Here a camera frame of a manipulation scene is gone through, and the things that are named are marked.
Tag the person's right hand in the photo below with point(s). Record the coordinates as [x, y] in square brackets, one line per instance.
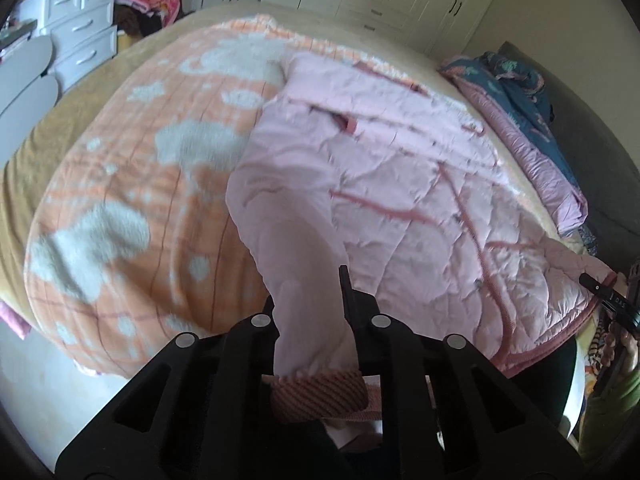
[612, 347]

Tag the yellow patterned cloth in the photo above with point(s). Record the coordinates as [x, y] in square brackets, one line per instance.
[595, 345]

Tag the dark clothes pile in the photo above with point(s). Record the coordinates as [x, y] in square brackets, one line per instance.
[140, 22]

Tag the blue and purple duvet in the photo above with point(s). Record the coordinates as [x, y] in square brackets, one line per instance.
[525, 125]

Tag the orange plaid blanket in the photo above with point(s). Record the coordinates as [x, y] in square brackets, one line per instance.
[140, 170]

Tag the grey oval board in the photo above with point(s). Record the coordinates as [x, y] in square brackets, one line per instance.
[30, 105]
[25, 67]

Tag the dark patterned pillow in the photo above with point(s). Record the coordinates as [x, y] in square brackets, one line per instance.
[590, 240]

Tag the white rounded object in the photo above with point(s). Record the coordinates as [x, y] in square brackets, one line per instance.
[575, 400]

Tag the bed with beige sheet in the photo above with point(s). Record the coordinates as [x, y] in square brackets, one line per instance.
[30, 185]

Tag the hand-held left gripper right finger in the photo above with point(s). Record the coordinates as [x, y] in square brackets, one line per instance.
[350, 305]

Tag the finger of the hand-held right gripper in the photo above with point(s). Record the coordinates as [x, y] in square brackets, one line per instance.
[597, 289]

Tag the pink printed cloth pile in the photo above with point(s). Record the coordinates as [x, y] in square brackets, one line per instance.
[155, 0]

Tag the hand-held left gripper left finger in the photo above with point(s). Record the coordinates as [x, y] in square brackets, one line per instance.
[265, 330]

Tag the pink quilted jacket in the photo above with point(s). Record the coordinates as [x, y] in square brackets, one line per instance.
[400, 185]

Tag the white drawer unit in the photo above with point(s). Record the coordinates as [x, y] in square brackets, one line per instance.
[80, 20]

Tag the person's right forearm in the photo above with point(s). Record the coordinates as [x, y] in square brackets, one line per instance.
[620, 410]

